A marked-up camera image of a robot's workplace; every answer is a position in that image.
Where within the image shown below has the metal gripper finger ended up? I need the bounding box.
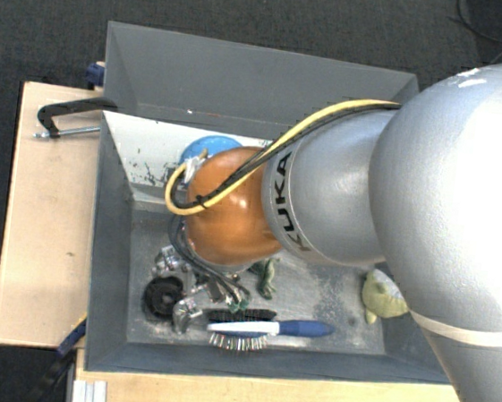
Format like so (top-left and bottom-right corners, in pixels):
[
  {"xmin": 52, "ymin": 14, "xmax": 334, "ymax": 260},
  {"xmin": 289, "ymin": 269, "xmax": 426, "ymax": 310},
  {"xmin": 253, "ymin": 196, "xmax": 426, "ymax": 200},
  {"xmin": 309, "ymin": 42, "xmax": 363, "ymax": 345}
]
[
  {"xmin": 150, "ymin": 243, "xmax": 185, "ymax": 279},
  {"xmin": 169, "ymin": 295, "xmax": 206, "ymax": 338}
]

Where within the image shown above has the green toy figure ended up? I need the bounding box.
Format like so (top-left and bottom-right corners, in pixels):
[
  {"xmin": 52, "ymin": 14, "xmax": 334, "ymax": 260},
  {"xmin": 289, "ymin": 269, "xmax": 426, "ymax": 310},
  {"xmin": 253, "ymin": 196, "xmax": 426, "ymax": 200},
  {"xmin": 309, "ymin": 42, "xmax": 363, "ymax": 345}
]
[{"xmin": 246, "ymin": 253, "xmax": 283, "ymax": 302}]

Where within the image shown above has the blue and white brush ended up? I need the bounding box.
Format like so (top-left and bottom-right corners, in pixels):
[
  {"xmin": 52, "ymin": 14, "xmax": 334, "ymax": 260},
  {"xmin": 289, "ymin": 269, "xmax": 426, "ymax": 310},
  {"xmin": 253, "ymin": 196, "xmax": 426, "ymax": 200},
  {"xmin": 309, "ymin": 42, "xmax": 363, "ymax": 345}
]
[{"xmin": 203, "ymin": 308, "xmax": 338, "ymax": 365}]

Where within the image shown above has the grey metal bin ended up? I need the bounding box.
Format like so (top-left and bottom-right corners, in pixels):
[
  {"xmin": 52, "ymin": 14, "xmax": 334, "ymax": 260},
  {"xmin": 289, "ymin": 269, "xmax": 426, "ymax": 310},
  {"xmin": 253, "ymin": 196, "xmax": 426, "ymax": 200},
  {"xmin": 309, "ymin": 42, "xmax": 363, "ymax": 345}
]
[{"xmin": 68, "ymin": 20, "xmax": 489, "ymax": 402}]

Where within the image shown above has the pale cardboard board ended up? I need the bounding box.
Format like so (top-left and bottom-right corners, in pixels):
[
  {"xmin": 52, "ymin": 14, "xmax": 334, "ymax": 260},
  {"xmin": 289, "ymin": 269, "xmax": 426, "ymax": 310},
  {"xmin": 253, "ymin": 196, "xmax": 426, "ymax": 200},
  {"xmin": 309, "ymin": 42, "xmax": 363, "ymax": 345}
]
[{"xmin": 0, "ymin": 80, "xmax": 114, "ymax": 355}]

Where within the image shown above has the blue ball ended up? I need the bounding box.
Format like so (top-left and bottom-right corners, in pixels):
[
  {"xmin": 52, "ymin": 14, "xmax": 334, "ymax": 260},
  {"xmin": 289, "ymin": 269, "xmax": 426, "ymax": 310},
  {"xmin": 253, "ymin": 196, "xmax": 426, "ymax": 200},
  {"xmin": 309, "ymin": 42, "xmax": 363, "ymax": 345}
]
[{"xmin": 177, "ymin": 131, "xmax": 246, "ymax": 174}]

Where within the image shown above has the green plush toy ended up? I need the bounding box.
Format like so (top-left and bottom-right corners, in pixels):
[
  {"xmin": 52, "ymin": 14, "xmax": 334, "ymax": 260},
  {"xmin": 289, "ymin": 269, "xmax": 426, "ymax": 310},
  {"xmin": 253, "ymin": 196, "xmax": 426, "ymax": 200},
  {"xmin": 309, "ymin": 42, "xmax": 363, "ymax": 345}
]
[{"xmin": 357, "ymin": 267, "xmax": 414, "ymax": 329}]

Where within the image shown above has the black ring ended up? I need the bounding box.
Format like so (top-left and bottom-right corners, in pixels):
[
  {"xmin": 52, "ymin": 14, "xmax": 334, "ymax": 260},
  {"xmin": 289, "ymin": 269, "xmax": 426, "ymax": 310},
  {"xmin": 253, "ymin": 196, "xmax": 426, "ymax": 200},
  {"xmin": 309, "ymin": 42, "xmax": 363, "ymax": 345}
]
[{"xmin": 140, "ymin": 272, "xmax": 187, "ymax": 323}]

